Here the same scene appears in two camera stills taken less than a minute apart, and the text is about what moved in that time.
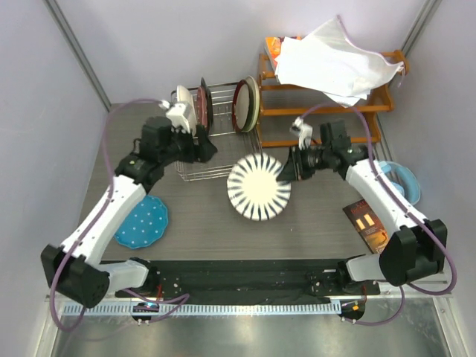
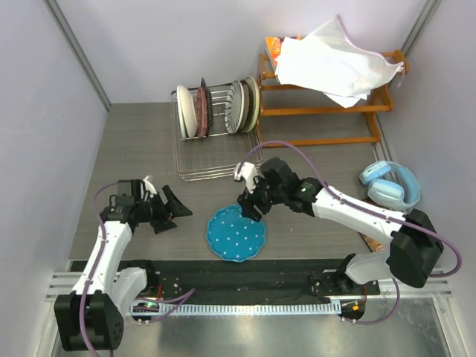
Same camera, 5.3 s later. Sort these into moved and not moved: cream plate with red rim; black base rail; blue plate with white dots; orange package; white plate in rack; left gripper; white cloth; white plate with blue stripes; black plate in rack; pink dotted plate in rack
Moved: left gripper; blue plate with white dots; white plate with blue stripes
Not moved: white plate in rack; white cloth; black base rail; black plate in rack; orange package; pink dotted plate in rack; cream plate with red rim
